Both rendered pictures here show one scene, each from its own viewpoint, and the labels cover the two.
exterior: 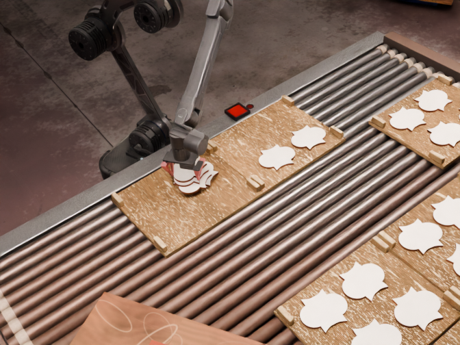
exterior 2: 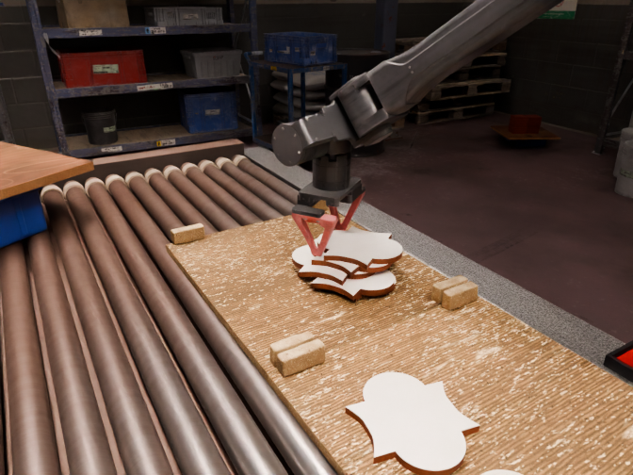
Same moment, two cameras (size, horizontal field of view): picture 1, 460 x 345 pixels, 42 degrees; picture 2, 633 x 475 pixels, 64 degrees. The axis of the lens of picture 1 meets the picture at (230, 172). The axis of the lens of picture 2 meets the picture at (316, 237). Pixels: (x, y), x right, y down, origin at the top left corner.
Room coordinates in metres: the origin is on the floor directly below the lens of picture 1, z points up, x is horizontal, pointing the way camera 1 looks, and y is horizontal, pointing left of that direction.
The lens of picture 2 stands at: (1.51, -0.58, 1.35)
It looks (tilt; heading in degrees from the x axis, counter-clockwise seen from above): 26 degrees down; 93
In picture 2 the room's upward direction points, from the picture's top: straight up
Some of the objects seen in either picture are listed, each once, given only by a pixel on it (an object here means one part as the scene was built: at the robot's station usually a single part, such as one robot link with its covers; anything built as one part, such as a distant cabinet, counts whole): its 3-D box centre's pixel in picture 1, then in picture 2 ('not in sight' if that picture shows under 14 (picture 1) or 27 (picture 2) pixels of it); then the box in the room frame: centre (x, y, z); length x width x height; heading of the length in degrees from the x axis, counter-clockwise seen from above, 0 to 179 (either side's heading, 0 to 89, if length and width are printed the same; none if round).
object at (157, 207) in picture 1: (186, 196); (305, 270); (1.45, 0.16, 0.93); 0.41 x 0.35 x 0.02; 125
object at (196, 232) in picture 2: (160, 244); (187, 234); (1.23, 0.25, 0.95); 0.06 x 0.02 x 0.03; 35
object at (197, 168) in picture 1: (193, 168); (321, 224); (1.48, 0.12, 1.03); 0.07 x 0.07 x 0.09; 69
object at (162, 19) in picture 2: not in sight; (184, 16); (0.07, 4.31, 1.16); 0.60 x 0.40 x 0.15; 34
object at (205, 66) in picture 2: not in sight; (212, 62); (0.26, 4.43, 0.76); 0.50 x 0.36 x 0.24; 37
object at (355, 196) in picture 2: (174, 165); (338, 208); (1.51, 0.19, 1.03); 0.07 x 0.07 x 0.09; 69
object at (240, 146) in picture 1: (274, 142); (504, 433); (1.69, -0.18, 0.93); 0.41 x 0.35 x 0.02; 125
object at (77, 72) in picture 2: not in sight; (102, 66); (-0.59, 3.94, 0.78); 0.66 x 0.45 x 0.28; 31
